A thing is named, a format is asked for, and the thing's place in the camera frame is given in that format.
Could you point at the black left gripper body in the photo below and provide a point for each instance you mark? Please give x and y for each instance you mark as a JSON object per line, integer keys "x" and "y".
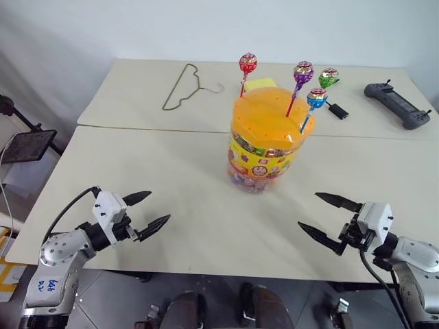
{"x": 121, "y": 233}

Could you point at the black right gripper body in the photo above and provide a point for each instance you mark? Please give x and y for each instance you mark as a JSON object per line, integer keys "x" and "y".
{"x": 353, "y": 239}

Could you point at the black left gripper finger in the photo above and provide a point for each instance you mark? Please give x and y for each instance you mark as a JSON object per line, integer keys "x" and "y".
{"x": 154, "y": 226}
{"x": 137, "y": 198}

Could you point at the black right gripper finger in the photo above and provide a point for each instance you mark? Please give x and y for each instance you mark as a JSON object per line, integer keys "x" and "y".
{"x": 343, "y": 202}
{"x": 324, "y": 238}

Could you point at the orange-lidded lollipop jar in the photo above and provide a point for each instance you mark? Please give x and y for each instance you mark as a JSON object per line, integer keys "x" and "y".
{"x": 264, "y": 137}

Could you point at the blue wrapped lollipop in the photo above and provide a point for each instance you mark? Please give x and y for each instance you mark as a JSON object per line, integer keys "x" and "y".
{"x": 317, "y": 98}

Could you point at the green wrapped lollipop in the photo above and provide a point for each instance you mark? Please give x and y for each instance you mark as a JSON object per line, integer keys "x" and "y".
{"x": 328, "y": 77}

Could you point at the purple wrapped lollipop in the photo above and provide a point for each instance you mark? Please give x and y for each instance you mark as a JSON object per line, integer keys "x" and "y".
{"x": 303, "y": 72}

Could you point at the red wrapped lollipop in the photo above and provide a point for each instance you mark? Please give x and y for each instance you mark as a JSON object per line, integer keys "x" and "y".
{"x": 248, "y": 63}

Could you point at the dark rounded shape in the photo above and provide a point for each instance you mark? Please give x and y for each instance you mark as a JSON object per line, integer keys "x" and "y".
{"x": 187, "y": 310}
{"x": 265, "y": 306}

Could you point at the dark grey handheld controller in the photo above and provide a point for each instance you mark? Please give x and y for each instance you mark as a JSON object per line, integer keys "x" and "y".
{"x": 398, "y": 103}

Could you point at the yellow white patterned box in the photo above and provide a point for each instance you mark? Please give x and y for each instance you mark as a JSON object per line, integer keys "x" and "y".
{"x": 8, "y": 274}

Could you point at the black tablet screen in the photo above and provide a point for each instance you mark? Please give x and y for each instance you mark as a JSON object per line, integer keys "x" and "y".
{"x": 29, "y": 145}

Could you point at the black tripod stand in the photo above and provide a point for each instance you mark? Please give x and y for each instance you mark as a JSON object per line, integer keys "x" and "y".
{"x": 20, "y": 118}

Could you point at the yellow sponge block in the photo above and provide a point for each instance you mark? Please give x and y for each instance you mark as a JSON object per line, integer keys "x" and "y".
{"x": 260, "y": 84}

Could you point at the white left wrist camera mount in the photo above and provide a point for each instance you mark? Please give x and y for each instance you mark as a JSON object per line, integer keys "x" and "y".
{"x": 106, "y": 209}

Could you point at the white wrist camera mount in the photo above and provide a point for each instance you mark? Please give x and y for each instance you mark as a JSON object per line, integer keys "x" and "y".
{"x": 106, "y": 209}
{"x": 375, "y": 219}

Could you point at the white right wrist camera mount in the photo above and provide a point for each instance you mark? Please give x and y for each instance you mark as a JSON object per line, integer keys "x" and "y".
{"x": 375, "y": 219}

